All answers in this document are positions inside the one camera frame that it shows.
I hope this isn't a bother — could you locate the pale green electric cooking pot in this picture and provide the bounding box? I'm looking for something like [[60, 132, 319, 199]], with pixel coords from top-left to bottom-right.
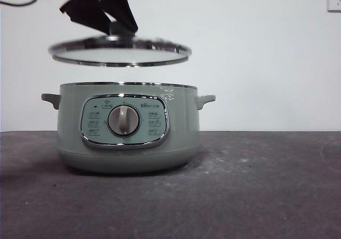
[[40, 81, 217, 174]]

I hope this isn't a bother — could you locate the glass lid with green knob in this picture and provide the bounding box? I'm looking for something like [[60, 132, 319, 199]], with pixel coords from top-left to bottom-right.
[[48, 22, 193, 68]]

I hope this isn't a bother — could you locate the white wall socket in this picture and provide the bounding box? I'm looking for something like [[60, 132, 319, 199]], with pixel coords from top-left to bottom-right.
[[327, 0, 341, 12]]

